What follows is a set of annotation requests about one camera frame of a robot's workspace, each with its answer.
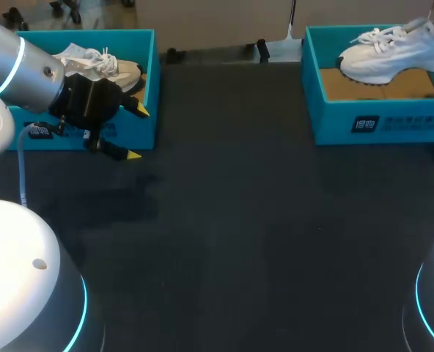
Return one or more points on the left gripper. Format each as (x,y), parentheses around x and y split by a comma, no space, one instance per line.
(88,100)

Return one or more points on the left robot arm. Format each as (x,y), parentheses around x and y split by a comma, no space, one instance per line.
(22,69)

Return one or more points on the beige shoe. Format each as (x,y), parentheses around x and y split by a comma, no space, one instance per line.
(123,71)

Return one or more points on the white shoe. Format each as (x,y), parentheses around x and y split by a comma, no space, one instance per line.
(393,60)

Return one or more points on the teal box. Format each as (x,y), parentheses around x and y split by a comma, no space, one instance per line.
(396,121)
(129,130)

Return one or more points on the black chair base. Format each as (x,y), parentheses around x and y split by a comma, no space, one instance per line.
(61,9)

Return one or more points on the black table clamp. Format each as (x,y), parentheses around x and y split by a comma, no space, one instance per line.
(261,49)

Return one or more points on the brown cardboard insert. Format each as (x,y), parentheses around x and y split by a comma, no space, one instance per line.
(349,89)

